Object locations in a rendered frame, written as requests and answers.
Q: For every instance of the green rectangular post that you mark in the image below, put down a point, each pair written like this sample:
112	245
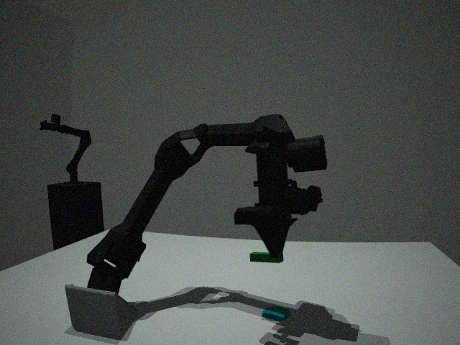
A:
265	257

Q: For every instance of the cyan circle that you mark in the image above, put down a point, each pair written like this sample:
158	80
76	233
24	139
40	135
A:
276	313

